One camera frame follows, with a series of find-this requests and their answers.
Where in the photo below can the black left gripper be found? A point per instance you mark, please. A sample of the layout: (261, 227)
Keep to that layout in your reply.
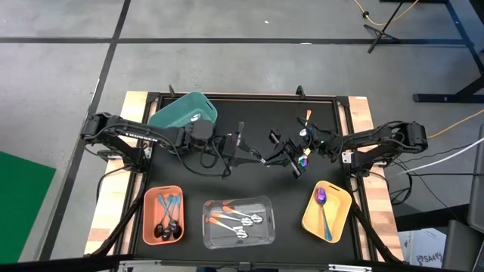
(228, 149)

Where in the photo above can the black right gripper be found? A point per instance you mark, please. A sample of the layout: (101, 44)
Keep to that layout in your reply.
(295, 151)

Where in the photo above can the iridescent rainbow spoon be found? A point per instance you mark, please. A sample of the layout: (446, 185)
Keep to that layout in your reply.
(303, 161)
(321, 196)

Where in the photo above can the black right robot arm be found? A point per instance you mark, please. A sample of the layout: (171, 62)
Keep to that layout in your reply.
(378, 138)

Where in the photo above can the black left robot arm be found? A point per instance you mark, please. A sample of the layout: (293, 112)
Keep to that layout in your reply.
(140, 136)

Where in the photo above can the clear plastic bin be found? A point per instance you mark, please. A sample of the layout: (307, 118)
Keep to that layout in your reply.
(264, 238)

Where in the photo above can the yellow plastic bin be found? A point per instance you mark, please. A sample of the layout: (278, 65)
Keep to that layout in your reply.
(340, 211)

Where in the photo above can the teal plastic bin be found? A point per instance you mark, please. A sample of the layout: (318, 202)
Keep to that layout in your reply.
(181, 109)

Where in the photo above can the orange plastic bin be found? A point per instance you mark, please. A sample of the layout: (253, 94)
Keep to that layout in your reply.
(149, 211)

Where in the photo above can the black diagonal strut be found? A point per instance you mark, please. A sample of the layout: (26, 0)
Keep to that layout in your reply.
(121, 226)
(374, 238)

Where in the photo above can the black tripod stand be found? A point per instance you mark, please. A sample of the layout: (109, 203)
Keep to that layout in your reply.
(382, 32)

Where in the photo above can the white cardboard box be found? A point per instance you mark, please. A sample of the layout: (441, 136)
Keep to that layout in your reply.
(423, 245)

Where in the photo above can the black chair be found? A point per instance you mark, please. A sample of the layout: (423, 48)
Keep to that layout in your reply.
(465, 245)

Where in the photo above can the long black crossbar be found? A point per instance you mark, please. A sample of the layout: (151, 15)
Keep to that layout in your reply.
(56, 263)

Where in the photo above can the green floor mat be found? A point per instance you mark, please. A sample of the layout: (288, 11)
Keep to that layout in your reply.
(22, 208)

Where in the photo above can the silver metal bracket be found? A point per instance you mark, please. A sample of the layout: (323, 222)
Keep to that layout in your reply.
(347, 158)

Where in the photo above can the black frame clamp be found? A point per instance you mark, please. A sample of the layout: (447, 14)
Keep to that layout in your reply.
(300, 91)
(172, 91)

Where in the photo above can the black desk frame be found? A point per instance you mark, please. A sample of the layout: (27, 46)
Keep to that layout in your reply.
(435, 98)

